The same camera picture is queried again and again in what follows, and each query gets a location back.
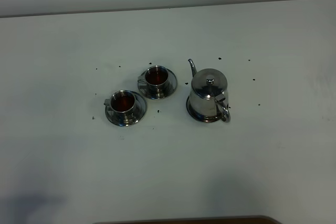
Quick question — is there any steel cup saucer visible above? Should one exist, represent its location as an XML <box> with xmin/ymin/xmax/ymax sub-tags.
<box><xmin>137</xmin><ymin>69</ymin><xmax>177</xmax><ymax>100</ymax></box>
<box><xmin>105</xmin><ymin>91</ymin><xmax>148</xmax><ymax>126</ymax></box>

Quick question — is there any stainless steel teacup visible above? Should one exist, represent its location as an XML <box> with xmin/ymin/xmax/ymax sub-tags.
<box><xmin>138</xmin><ymin>65</ymin><xmax>169</xmax><ymax>90</ymax></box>
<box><xmin>104</xmin><ymin>90</ymin><xmax>136</xmax><ymax>114</ymax></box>

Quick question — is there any stainless steel teapot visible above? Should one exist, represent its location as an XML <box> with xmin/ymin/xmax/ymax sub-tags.
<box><xmin>188</xmin><ymin>59</ymin><xmax>231</xmax><ymax>122</ymax></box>

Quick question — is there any near stainless steel teacup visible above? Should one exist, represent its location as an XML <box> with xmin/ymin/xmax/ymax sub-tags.
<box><xmin>104</xmin><ymin>90</ymin><xmax>136</xmax><ymax>114</ymax></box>

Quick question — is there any near steel cup saucer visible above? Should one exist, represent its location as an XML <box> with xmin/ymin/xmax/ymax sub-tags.
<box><xmin>105</xmin><ymin>91</ymin><xmax>148</xmax><ymax>126</ymax></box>

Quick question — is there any far stainless steel teacup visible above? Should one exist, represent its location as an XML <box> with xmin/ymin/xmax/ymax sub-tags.
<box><xmin>138</xmin><ymin>65</ymin><xmax>169</xmax><ymax>90</ymax></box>

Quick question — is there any far steel cup saucer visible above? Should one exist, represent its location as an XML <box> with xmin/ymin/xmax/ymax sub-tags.
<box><xmin>137</xmin><ymin>69</ymin><xmax>177</xmax><ymax>100</ymax></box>

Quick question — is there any steel teapot saucer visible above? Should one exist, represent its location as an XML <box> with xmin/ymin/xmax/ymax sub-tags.
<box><xmin>186</xmin><ymin>97</ymin><xmax>228</xmax><ymax>123</ymax></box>

